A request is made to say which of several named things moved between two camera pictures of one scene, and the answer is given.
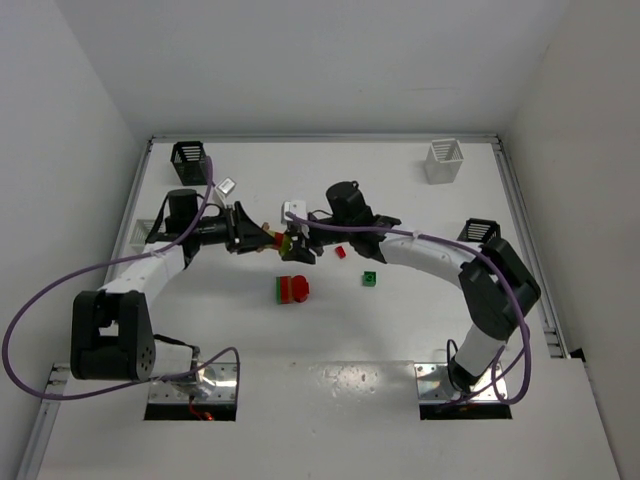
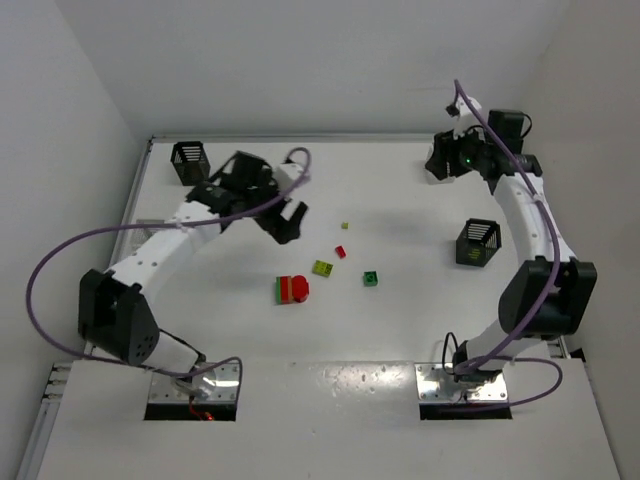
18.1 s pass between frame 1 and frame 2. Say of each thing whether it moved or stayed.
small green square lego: stayed
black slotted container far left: stayed
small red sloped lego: stayed
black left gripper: moved
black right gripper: moved
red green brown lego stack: stayed
